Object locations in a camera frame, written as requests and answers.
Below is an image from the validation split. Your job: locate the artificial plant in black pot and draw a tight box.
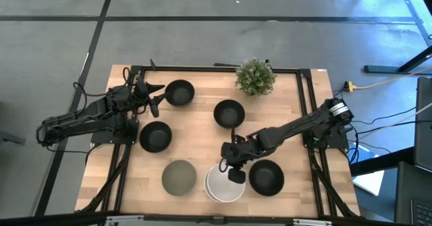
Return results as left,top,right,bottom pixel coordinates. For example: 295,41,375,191
234,57,277,97

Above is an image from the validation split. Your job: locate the black keyboard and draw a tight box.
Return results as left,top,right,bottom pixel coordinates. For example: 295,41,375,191
410,198,432,226

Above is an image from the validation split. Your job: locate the blue cable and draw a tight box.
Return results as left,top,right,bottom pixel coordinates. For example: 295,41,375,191
348,131,360,165

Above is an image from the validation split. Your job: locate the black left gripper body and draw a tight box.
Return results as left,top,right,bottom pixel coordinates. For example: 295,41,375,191
130,79,153,107

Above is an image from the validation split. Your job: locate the white paper sheet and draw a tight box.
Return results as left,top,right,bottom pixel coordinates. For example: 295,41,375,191
352,169,385,197

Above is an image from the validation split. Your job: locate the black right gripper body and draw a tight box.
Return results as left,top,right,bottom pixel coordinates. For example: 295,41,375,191
221,140,257,169

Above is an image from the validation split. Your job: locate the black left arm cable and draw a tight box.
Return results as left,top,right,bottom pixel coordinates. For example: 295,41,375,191
72,81,109,114

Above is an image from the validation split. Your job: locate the dark monitor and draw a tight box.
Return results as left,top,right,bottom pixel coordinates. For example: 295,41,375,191
413,76,432,171

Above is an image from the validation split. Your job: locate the black rail with silver brackets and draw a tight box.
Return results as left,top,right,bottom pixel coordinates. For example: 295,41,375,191
0,210,406,226

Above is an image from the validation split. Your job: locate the beige cable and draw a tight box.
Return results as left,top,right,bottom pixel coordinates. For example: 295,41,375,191
357,101,432,143

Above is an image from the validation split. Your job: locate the white bowl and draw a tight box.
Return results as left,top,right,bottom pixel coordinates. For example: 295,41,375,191
203,167,237,204
206,164,247,202

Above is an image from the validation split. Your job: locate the grey-green bowl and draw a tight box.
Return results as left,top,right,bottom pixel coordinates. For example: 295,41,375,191
161,159,198,197

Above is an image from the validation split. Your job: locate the black aluminium table frame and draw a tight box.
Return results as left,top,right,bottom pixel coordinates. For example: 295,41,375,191
76,63,360,220

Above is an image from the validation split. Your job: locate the black bowl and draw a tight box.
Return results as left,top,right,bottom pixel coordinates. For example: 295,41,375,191
164,79,196,107
213,99,246,130
248,159,286,197
138,120,173,154

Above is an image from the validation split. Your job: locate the yellow extension cord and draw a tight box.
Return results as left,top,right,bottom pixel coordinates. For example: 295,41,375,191
354,66,432,90

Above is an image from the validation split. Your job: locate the desk with black legs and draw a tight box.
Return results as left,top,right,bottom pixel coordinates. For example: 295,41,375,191
362,0,432,74

